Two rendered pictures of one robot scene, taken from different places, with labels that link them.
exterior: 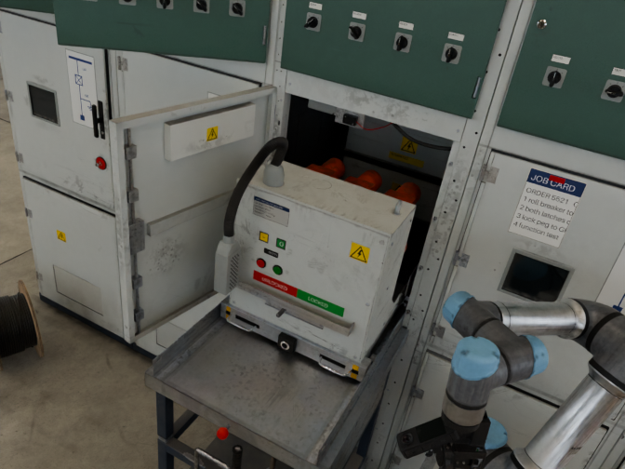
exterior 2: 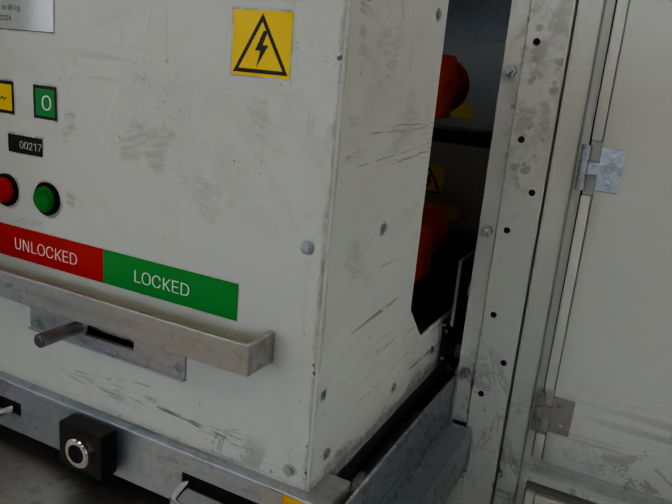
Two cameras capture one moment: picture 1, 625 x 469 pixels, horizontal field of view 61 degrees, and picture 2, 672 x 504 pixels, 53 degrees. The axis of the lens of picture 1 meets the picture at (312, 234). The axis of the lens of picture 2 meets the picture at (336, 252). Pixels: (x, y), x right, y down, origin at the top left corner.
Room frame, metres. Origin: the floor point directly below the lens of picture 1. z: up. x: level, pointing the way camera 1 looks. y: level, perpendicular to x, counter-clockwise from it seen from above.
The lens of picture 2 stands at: (0.70, -0.24, 1.29)
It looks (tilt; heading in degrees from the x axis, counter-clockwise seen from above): 15 degrees down; 3
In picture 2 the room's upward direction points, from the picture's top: 5 degrees clockwise
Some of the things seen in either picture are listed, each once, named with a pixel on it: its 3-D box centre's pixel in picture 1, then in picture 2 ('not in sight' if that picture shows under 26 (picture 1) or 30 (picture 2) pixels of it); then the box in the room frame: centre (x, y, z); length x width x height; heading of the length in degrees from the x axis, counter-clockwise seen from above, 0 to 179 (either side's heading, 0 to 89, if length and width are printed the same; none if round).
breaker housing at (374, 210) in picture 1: (335, 240); (252, 173); (1.55, -0.08, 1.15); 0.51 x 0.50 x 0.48; 157
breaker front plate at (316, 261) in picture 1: (299, 276); (100, 203); (1.31, 0.02, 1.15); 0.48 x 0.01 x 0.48; 67
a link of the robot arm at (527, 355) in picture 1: (508, 354); not in sight; (0.77, -0.40, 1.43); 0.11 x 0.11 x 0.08; 29
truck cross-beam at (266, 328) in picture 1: (292, 336); (113, 431); (1.32, 0.02, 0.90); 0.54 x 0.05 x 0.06; 67
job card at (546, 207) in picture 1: (545, 208); not in sight; (1.38, -0.64, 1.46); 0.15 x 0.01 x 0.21; 67
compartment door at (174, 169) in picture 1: (199, 208); not in sight; (1.52, 0.38, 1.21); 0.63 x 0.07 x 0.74; 147
